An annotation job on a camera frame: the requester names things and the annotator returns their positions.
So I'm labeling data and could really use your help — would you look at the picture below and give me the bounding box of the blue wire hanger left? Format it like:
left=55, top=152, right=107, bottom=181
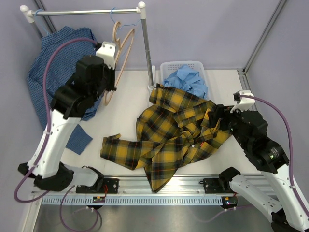
left=34, top=9, right=51, bottom=35

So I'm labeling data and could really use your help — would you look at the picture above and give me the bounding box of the yellow plaid shirt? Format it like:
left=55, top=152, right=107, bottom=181
left=100, top=84, right=231, bottom=179

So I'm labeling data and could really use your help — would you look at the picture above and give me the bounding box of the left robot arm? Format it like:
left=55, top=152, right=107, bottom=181
left=18, top=56, right=115, bottom=193

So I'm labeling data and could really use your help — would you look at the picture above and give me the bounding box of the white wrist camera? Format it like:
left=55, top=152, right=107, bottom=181
left=230, top=90, right=255, bottom=113
left=96, top=42, right=116, bottom=70

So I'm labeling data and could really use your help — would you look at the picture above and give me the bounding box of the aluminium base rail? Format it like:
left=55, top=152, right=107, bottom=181
left=30, top=173, right=240, bottom=194

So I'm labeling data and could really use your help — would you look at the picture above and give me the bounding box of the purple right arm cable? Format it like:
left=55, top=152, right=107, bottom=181
left=193, top=94, right=307, bottom=223

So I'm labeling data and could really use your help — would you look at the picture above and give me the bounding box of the aluminium frame post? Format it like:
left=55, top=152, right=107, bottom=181
left=237, top=0, right=289, bottom=93

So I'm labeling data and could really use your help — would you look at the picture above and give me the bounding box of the white clothes rack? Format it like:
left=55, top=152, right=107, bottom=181
left=20, top=0, right=155, bottom=90

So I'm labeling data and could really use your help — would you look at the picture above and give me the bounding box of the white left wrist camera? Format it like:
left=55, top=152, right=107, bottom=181
left=96, top=42, right=116, bottom=70

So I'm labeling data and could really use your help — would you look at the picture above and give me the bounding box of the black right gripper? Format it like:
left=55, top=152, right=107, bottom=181
left=207, top=103, right=249, bottom=149

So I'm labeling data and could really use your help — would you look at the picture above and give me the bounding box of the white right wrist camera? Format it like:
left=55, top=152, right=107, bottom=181
left=230, top=90, right=255, bottom=113

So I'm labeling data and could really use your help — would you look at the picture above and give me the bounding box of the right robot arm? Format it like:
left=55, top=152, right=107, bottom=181
left=208, top=105, right=309, bottom=232

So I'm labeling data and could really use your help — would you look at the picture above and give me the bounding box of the white plastic basket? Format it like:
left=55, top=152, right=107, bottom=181
left=160, top=60, right=209, bottom=99

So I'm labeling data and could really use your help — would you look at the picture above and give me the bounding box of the light blue wire hanger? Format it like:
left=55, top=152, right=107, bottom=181
left=110, top=7, right=141, bottom=59

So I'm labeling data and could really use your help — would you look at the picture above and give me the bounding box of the blue checkered shirt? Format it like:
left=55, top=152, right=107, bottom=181
left=27, top=26, right=96, bottom=155

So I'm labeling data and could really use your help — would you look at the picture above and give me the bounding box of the white slotted cable duct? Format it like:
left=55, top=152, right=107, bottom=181
left=42, top=195, right=226, bottom=206

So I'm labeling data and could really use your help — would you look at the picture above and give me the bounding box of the light blue shirt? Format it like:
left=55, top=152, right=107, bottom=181
left=163, top=65, right=208, bottom=99

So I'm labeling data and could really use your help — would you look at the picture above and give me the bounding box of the wooden hanger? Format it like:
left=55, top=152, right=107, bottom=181
left=103, top=20, right=136, bottom=106

